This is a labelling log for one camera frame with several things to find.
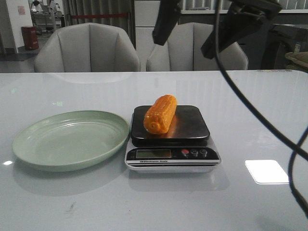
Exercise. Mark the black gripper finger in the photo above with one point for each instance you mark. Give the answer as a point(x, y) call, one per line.
point(244, 17)
point(168, 16)

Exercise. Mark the orange corn cob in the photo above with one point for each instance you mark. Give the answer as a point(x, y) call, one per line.
point(157, 119)

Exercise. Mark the white cabinet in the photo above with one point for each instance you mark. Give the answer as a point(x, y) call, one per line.
point(146, 12)

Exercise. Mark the dark grey counter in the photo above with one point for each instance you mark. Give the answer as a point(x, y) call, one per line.
point(253, 45)

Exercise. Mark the right grey upholstered chair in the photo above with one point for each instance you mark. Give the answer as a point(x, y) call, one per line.
point(182, 50)

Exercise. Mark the grey upholstered chair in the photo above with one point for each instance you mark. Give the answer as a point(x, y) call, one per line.
point(88, 47)
point(182, 50)

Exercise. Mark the dark appliance at right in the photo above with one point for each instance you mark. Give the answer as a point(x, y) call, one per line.
point(282, 39)

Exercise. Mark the red barrier belt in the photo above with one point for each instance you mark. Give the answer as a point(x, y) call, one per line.
point(117, 15)

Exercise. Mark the beige cushion at right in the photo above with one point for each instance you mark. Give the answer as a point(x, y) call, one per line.
point(297, 61)

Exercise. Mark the left grey upholstered chair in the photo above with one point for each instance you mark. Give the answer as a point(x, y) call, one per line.
point(88, 47)

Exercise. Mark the black silver kitchen scale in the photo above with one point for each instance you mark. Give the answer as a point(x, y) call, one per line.
point(186, 148)

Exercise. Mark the red trash bin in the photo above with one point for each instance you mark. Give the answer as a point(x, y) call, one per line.
point(30, 38)

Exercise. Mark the light green plate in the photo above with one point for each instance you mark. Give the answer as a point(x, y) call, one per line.
point(71, 141)

